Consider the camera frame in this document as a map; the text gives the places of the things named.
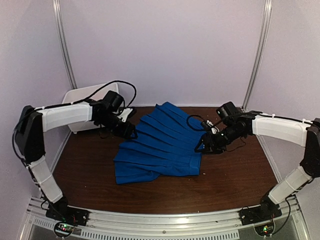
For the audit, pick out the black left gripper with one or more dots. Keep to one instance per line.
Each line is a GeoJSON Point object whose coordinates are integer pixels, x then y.
{"type": "Point", "coordinates": [125, 133]}

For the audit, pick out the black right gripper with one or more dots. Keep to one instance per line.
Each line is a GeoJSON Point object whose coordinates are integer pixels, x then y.
{"type": "Point", "coordinates": [215, 148]}

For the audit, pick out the blue pleated skirt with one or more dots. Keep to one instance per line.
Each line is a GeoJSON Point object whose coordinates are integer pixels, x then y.
{"type": "Point", "coordinates": [166, 139]}

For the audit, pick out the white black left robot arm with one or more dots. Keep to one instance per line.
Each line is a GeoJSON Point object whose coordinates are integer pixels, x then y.
{"type": "Point", "coordinates": [28, 138]}

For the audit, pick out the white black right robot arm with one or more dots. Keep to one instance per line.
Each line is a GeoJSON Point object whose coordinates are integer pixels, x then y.
{"type": "Point", "coordinates": [292, 145]}

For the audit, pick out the white plastic laundry bin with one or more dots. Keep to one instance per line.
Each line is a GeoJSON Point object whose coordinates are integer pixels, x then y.
{"type": "Point", "coordinates": [81, 93]}

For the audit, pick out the right round circuit board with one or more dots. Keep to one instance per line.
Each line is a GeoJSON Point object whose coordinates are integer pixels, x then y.
{"type": "Point", "coordinates": [264, 230]}

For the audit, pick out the round circuit board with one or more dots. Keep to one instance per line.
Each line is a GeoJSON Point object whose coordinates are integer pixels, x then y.
{"type": "Point", "coordinates": [63, 229]}
{"type": "Point", "coordinates": [264, 230]}

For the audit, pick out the left round circuit board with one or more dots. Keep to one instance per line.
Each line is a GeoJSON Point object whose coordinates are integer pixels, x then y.
{"type": "Point", "coordinates": [63, 229]}

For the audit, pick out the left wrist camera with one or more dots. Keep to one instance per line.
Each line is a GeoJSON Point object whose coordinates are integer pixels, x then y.
{"type": "Point", "coordinates": [127, 113]}

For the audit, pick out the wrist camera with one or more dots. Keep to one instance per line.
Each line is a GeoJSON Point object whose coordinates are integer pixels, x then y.
{"type": "Point", "coordinates": [208, 126]}
{"type": "Point", "coordinates": [127, 113]}

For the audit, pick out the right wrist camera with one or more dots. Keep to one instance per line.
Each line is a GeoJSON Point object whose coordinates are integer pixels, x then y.
{"type": "Point", "coordinates": [208, 126]}

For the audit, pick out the aluminium front rail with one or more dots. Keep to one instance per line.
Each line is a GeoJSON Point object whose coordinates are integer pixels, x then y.
{"type": "Point", "coordinates": [216, 225]}

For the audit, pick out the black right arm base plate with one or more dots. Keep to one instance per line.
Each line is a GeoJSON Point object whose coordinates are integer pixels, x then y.
{"type": "Point", "coordinates": [267, 210]}

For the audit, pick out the aluminium frame post left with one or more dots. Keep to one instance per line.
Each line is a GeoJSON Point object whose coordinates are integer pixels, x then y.
{"type": "Point", "coordinates": [63, 43]}

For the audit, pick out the aluminium frame post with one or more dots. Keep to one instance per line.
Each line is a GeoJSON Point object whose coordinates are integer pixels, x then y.
{"type": "Point", "coordinates": [63, 43]}
{"type": "Point", "coordinates": [264, 31]}

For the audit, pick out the aluminium frame post right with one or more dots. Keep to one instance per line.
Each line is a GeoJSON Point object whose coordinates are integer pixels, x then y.
{"type": "Point", "coordinates": [264, 31]}

